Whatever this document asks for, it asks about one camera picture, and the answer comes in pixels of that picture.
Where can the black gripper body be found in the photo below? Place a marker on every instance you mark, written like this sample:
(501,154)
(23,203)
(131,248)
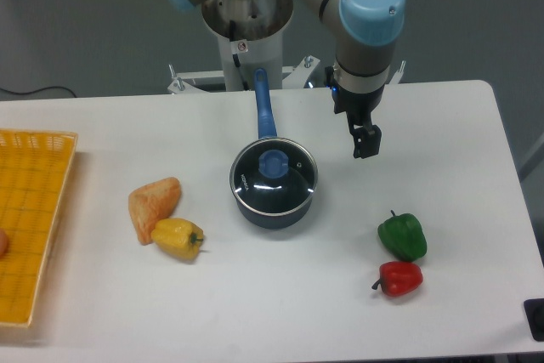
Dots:
(356,96)

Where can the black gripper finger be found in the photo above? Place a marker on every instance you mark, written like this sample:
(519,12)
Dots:
(357,135)
(370,140)

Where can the glass lid blue knob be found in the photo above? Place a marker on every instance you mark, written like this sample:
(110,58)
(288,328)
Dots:
(273,177)

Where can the dark blue saucepan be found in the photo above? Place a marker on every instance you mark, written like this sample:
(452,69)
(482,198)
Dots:
(267,129)

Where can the green toy bell pepper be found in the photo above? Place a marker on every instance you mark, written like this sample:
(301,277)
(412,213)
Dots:
(402,235)

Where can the red toy bell pepper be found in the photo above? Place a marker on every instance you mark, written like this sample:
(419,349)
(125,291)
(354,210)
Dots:
(398,278)

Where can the yellow toy bell pepper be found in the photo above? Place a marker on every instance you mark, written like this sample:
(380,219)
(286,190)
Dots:
(178,237)

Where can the toy bread piece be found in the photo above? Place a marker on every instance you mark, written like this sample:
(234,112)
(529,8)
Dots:
(151,203)

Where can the black table edge device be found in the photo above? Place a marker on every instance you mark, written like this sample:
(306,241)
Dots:
(534,310)

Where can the yellow woven basket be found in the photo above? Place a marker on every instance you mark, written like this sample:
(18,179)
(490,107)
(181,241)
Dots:
(35,168)

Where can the white metal base frame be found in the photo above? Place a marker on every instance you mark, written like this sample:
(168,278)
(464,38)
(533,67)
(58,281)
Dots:
(308,73)

